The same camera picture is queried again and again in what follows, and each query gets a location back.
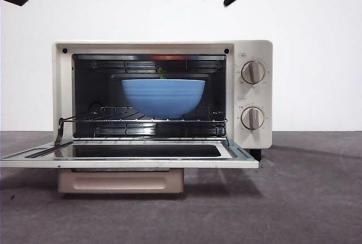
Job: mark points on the blue ribbed bowl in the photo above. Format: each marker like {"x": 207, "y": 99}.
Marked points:
{"x": 164, "y": 96}

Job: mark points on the cream Toshiba toaster oven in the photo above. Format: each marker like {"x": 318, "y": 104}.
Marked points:
{"x": 254, "y": 48}

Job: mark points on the beige oven knob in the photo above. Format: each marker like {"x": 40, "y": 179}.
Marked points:
{"x": 253, "y": 72}
{"x": 253, "y": 118}

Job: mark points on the orange pumpkin green stem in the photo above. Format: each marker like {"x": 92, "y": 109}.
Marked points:
{"x": 162, "y": 75}

